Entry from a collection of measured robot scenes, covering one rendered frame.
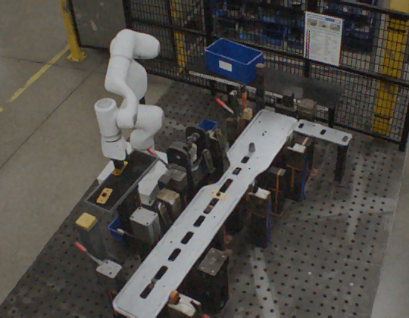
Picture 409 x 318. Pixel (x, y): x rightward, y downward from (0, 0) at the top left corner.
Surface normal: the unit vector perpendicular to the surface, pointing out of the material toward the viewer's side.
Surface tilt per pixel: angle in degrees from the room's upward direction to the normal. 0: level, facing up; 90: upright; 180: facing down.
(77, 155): 0
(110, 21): 92
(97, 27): 92
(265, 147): 0
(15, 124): 0
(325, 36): 90
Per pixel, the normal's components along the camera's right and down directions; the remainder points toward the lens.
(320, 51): -0.50, 0.61
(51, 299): -0.07, -0.74
